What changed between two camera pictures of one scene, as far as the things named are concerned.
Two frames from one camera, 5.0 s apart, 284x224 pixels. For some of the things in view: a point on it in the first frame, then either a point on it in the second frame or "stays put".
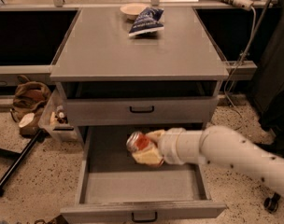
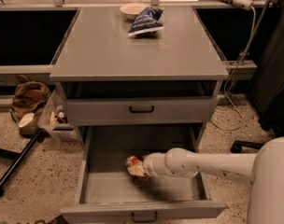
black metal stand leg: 39,136 stays put
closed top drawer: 138,111 stays put
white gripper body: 170,146 to 149,165
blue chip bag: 148,21 stays put
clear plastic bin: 54,119 stays put
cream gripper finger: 149,157 to 136,170
